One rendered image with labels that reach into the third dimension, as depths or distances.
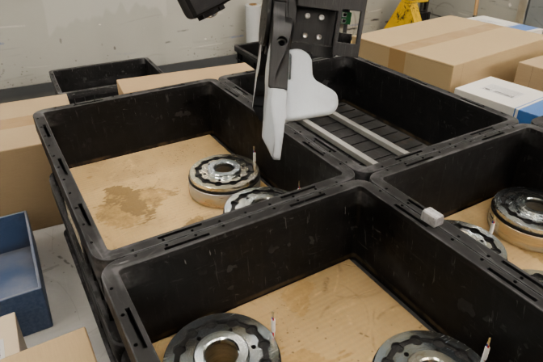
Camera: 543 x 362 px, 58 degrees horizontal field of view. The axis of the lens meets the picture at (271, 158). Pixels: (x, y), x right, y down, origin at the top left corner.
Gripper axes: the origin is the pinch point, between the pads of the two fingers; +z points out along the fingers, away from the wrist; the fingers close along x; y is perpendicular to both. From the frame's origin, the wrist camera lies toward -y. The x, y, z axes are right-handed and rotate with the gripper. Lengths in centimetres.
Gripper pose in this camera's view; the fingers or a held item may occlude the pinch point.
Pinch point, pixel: (259, 138)
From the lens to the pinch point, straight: 46.1
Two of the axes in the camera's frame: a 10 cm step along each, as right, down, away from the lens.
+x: -1.0, -2.9, 9.5
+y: 9.9, 0.9, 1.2
